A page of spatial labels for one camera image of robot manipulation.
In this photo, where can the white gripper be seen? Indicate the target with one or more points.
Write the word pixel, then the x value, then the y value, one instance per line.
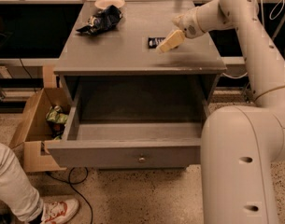
pixel 189 24

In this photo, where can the dark blue rxbar wrapper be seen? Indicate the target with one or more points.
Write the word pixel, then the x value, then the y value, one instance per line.
pixel 153 42

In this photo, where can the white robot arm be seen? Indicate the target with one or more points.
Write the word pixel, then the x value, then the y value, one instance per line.
pixel 239 143

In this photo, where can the grey open top drawer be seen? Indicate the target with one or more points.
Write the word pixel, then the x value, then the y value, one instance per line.
pixel 113 120

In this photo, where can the round metal drawer knob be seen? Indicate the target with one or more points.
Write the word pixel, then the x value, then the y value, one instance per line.
pixel 141 158

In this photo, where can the grey wooden nightstand cabinet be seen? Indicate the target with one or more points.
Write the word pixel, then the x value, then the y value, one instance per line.
pixel 124 51

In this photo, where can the crumpled dark chip bag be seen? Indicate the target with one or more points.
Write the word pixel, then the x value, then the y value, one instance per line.
pixel 103 21

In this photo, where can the white bowl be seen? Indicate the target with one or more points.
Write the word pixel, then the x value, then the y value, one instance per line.
pixel 103 4

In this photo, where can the green snack bag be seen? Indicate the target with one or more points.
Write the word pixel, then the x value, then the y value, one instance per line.
pixel 56 115

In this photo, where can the open cardboard box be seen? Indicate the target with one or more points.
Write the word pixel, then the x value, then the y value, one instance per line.
pixel 34 132

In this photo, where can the white and red sneaker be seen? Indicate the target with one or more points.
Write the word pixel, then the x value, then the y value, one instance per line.
pixel 59 212

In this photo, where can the person's leg in white trousers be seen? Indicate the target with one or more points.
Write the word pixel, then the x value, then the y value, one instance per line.
pixel 16 191

